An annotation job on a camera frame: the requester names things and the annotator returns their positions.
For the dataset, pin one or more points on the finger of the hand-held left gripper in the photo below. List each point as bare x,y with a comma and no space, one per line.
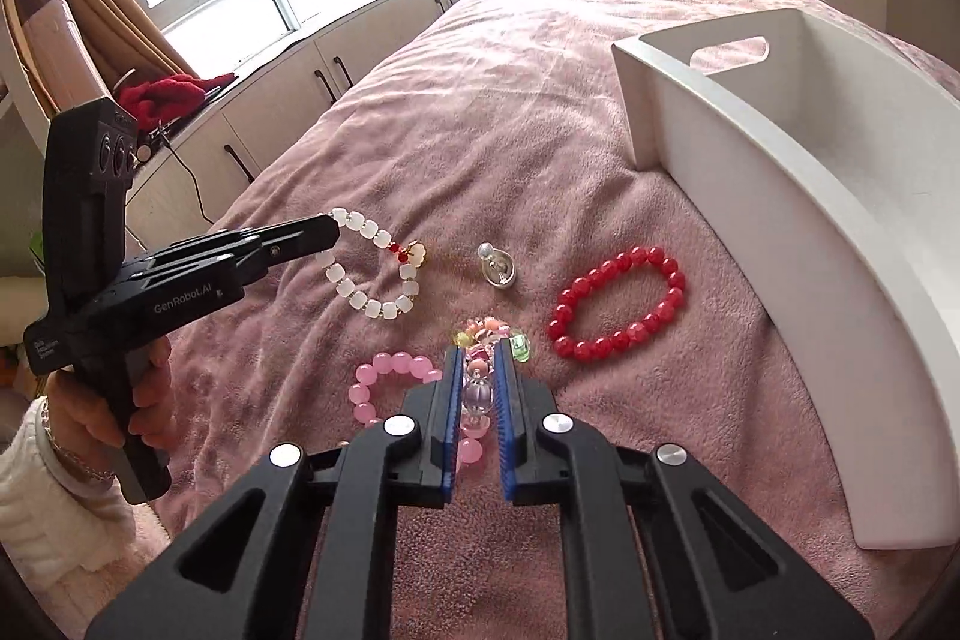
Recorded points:
292,236

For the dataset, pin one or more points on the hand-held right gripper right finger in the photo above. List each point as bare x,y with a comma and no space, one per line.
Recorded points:
504,415

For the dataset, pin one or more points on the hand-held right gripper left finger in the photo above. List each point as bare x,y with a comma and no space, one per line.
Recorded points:
452,415

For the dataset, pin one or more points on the white storage box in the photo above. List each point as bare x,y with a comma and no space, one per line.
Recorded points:
810,220

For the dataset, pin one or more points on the person's left forearm white sleeve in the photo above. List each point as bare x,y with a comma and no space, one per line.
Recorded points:
60,535

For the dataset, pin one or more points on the person's left hand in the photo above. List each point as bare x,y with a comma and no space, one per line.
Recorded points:
90,400

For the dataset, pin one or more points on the silver pearl pendant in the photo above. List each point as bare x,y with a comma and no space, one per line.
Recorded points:
498,267

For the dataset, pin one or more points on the red knitted cloth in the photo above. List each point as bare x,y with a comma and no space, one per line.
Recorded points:
169,94

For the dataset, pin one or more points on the white window cabinet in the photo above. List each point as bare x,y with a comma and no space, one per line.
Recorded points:
360,40

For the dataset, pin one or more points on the pink fleece blanket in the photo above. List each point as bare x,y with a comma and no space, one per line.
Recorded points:
525,160

